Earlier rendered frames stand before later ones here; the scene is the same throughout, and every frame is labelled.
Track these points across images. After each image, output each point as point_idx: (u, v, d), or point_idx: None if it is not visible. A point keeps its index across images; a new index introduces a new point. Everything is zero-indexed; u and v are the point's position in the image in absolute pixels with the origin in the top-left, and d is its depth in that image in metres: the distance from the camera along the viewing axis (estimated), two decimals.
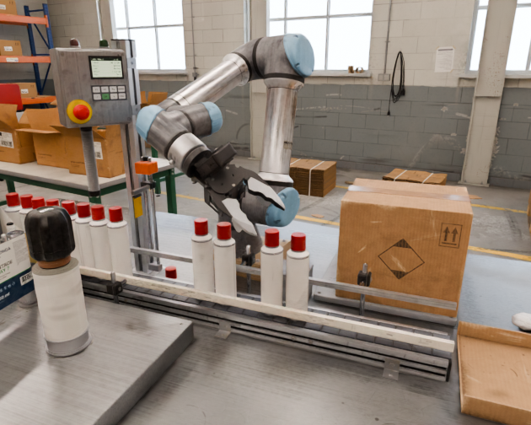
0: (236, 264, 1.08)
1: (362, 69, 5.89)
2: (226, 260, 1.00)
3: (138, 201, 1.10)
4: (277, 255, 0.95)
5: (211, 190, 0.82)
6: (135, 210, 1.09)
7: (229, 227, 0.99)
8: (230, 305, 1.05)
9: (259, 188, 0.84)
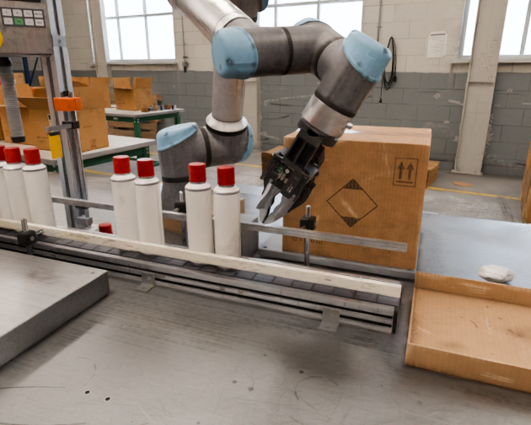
0: (165, 210, 0.95)
1: None
2: (147, 201, 0.87)
3: (56, 140, 0.97)
4: (202, 191, 0.82)
5: (313, 183, 0.76)
6: (51, 149, 0.96)
7: (151, 163, 0.86)
8: (156, 255, 0.92)
9: (274, 190, 0.80)
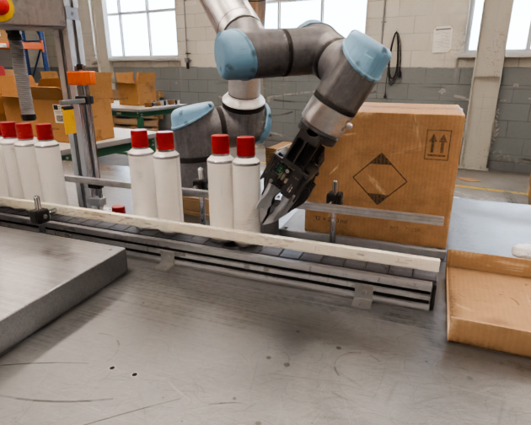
0: (184, 187, 0.91)
1: None
2: (168, 175, 0.83)
3: (69, 115, 0.93)
4: (226, 164, 0.78)
5: (313, 182, 0.76)
6: (65, 124, 0.92)
7: (171, 135, 0.82)
8: (175, 234, 0.88)
9: (274, 190, 0.80)
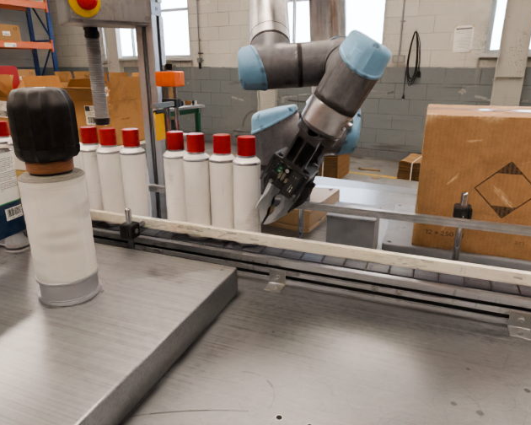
0: None
1: None
2: (201, 179, 0.81)
3: (160, 119, 0.85)
4: (227, 163, 0.79)
5: (313, 182, 0.76)
6: (156, 129, 0.84)
7: (203, 137, 0.80)
8: (282, 250, 0.80)
9: (274, 190, 0.80)
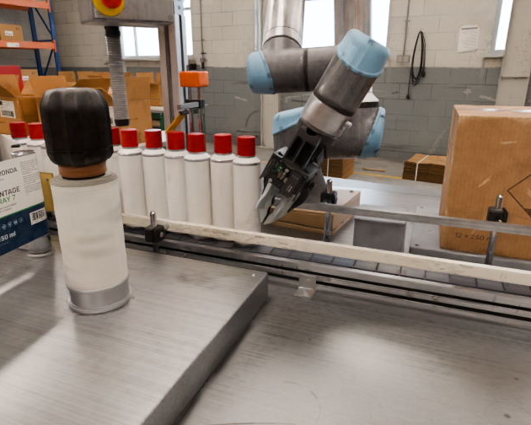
0: (316, 201, 0.81)
1: None
2: (206, 178, 0.81)
3: (180, 118, 0.83)
4: (226, 163, 0.79)
5: (313, 182, 0.76)
6: (170, 126, 0.83)
7: (205, 137, 0.81)
8: (312, 255, 0.78)
9: (274, 190, 0.80)
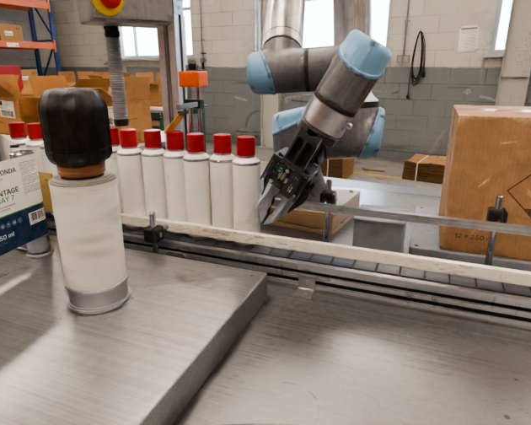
0: (316, 201, 0.81)
1: None
2: (205, 178, 0.81)
3: (179, 118, 0.83)
4: (225, 163, 0.79)
5: (313, 182, 0.76)
6: (169, 126, 0.83)
7: (204, 137, 0.81)
8: (311, 255, 0.78)
9: (274, 190, 0.80)
